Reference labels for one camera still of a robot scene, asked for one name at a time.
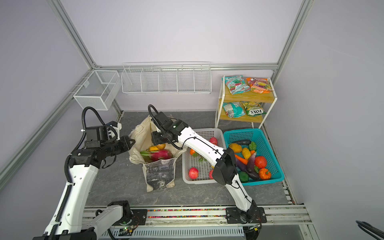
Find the teal snack bag top shelf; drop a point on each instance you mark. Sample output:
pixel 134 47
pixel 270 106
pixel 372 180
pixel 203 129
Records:
pixel 237 84

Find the wooden two-tier shelf rack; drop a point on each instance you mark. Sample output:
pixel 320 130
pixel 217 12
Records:
pixel 267 100

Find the long white wire basket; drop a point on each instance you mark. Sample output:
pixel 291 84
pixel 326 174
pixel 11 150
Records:
pixel 167 78

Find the small orange persimmon with leaves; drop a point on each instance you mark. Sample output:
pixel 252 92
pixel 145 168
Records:
pixel 193 153

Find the green avocado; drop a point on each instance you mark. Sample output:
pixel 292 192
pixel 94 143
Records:
pixel 244 177

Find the white plastic fruit basket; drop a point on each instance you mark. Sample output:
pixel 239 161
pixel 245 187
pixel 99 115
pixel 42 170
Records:
pixel 198 162

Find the pink dragon fruit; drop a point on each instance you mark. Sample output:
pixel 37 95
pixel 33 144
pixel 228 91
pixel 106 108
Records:
pixel 153 156

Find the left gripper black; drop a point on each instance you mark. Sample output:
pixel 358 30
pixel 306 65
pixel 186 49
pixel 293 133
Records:
pixel 124 139

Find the red apple front right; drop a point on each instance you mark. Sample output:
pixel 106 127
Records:
pixel 211 174

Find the small white mesh basket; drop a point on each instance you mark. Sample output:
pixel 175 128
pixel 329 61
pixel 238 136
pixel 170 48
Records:
pixel 99 90

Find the teal snack bag lower shelf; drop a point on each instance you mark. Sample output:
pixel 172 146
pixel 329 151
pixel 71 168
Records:
pixel 233 110

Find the orange snack bag top shelf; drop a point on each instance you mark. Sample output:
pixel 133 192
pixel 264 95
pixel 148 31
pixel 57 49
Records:
pixel 258 85

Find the yellow orange mango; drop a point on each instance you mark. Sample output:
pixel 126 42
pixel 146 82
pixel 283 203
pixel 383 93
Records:
pixel 153 148

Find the green Foxs snack bag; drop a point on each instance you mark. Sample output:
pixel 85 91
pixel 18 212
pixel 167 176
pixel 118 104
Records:
pixel 253 109

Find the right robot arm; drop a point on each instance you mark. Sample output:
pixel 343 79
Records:
pixel 179 134

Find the teal plastic vegetable basket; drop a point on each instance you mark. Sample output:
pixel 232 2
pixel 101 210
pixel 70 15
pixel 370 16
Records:
pixel 264 149

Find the yellow corn cob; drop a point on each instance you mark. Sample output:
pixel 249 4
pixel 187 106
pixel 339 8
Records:
pixel 246 153

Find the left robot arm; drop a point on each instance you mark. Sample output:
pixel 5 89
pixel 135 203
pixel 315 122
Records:
pixel 98 142

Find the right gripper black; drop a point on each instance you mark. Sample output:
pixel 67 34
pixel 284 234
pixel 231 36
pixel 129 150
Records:
pixel 156 138

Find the dark cucumber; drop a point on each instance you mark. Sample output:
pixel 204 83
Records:
pixel 242 142

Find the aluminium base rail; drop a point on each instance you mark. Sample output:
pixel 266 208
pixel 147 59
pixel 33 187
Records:
pixel 186 214

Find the purple eggplant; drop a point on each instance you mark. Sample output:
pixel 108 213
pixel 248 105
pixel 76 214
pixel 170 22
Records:
pixel 251 164
pixel 243 168

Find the red apple front left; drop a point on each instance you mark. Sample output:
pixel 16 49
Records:
pixel 193 173

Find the orange carrot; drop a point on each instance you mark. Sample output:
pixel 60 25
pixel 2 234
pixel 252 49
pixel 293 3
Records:
pixel 242 160

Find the cream canvas grocery bag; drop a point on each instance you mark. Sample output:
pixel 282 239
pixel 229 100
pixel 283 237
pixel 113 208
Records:
pixel 159 174

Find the red tomato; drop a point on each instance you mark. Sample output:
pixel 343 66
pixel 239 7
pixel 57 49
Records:
pixel 261 162

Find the teal snack bag shelf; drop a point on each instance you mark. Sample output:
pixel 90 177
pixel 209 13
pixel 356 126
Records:
pixel 237 84
pixel 233 110

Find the brown potato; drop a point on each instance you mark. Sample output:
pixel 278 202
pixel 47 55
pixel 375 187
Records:
pixel 161 146

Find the red apple back cluster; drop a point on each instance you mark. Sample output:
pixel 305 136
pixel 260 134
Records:
pixel 214 141

